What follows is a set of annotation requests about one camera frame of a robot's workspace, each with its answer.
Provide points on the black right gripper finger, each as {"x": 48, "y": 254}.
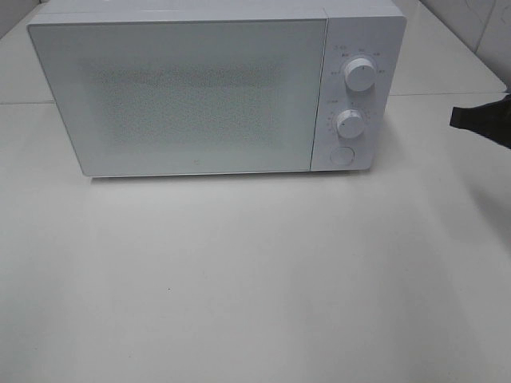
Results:
{"x": 492, "y": 120}

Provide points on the white timer knob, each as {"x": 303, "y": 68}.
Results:
{"x": 349, "y": 124}

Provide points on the white microwave door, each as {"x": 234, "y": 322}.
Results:
{"x": 149, "y": 99}

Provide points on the upper white power knob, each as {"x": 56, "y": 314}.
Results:
{"x": 359, "y": 74}

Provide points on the white microwave oven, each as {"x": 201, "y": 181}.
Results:
{"x": 370, "y": 29}

